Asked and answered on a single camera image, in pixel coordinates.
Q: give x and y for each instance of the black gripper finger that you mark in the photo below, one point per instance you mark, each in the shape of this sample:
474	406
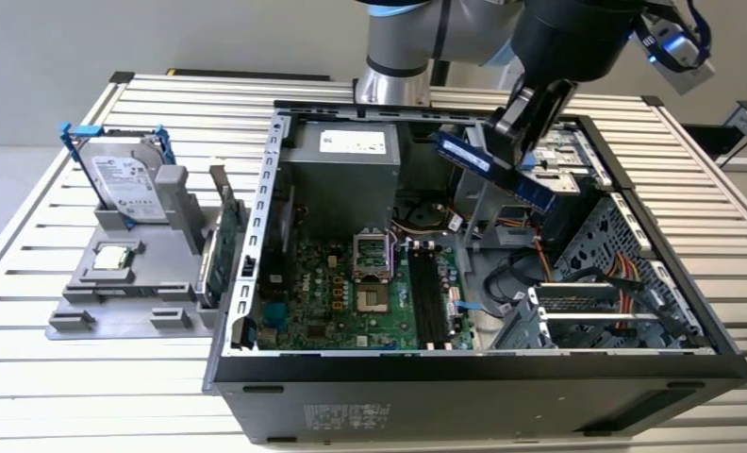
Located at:
550	113
514	113

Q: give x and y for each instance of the blue RAM stick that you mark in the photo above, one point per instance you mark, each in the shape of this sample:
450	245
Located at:
467	153

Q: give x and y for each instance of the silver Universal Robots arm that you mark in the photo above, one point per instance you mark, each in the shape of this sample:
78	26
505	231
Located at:
405	42

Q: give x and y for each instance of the black RAM slot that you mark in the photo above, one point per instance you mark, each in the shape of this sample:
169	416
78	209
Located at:
442	297
434	297
418	297
426	297

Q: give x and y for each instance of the grey optical drive cage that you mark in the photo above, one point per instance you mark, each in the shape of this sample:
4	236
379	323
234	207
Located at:
481	212

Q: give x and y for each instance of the black round fan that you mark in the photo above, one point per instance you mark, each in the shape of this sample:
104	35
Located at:
426	214

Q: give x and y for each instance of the grey power supply unit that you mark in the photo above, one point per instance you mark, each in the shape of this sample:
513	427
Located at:
342	189

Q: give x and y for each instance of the grey metal disk bay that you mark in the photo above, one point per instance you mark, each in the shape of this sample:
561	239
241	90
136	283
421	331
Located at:
574	295

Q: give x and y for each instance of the black bar yellow end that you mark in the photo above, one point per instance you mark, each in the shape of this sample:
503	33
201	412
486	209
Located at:
254	74

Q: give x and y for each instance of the CPU socket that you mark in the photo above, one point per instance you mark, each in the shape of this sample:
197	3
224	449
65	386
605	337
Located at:
373	298

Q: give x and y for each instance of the green motherboard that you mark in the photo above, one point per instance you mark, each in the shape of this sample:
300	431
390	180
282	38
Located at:
323	302

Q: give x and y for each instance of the black square chipset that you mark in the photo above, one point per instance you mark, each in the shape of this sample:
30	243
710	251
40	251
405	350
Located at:
317	331

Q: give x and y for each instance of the green graphics card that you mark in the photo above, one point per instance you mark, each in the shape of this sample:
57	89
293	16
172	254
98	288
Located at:
222	264

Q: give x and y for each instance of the blue expansion slot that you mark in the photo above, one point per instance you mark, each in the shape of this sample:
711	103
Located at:
274	316

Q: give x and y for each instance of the black open PC case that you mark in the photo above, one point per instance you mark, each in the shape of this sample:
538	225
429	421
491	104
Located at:
474	406

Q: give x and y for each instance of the grey parts rack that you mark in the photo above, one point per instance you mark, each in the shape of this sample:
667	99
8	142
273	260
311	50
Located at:
160	245

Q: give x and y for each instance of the hard disk in blue carrier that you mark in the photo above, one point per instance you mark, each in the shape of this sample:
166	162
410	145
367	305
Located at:
121	184

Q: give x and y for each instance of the silver CPU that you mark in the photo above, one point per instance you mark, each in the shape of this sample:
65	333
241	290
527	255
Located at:
112	257

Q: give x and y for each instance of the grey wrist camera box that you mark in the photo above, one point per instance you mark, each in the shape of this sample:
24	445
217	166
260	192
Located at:
687	71

